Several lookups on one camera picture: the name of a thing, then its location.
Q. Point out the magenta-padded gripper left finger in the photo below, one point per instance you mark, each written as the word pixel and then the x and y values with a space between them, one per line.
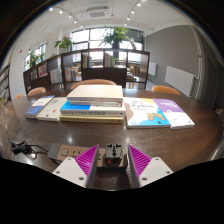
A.
pixel 68 170

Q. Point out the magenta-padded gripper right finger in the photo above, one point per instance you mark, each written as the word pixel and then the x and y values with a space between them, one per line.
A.
pixel 155 170

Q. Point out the small black charger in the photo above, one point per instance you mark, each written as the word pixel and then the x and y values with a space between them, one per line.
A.
pixel 113 154

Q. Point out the cyan and yellow programming book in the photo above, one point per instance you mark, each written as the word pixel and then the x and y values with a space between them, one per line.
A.
pixel 146 111

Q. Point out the purple and white book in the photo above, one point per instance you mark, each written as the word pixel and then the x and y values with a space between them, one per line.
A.
pixel 173 113

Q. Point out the blue and white thick book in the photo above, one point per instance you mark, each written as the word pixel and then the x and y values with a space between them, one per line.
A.
pixel 91 110

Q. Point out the blue paperback book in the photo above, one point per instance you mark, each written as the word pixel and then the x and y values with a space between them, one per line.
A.
pixel 36 107

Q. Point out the orange chair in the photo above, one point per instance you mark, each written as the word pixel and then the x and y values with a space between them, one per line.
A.
pixel 36 90
pixel 165 89
pixel 19 96
pixel 92 82

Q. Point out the cream hardcover book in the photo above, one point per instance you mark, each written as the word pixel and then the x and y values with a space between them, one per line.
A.
pixel 96 92

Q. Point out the dark wooden shelf unit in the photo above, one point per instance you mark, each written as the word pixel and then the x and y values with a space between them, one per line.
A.
pixel 103 75

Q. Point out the dark grey door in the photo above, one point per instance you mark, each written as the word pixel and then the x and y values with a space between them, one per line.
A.
pixel 213 81

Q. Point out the small green potted plant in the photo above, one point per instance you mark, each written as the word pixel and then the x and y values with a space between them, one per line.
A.
pixel 33 59

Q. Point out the side window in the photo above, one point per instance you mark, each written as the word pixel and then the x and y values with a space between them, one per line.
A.
pixel 38 51

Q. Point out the medium green potted plant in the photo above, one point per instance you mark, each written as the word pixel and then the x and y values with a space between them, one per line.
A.
pixel 64 43

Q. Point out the large main window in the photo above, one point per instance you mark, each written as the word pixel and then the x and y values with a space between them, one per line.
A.
pixel 81 36

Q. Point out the large green potted plant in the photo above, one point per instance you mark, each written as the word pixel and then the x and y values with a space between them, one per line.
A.
pixel 115 36

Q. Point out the ceiling air conditioner unit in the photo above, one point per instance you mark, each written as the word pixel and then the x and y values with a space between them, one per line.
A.
pixel 97 13

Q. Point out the ceiling track spotlights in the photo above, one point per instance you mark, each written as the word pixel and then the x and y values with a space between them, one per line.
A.
pixel 132 11

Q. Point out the large white wall radiator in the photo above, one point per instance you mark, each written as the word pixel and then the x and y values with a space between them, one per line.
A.
pixel 180 80

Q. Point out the small white wall radiator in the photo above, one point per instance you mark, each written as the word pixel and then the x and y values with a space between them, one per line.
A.
pixel 152 69

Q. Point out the wall bookshelf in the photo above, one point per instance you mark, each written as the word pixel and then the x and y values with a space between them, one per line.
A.
pixel 4 85

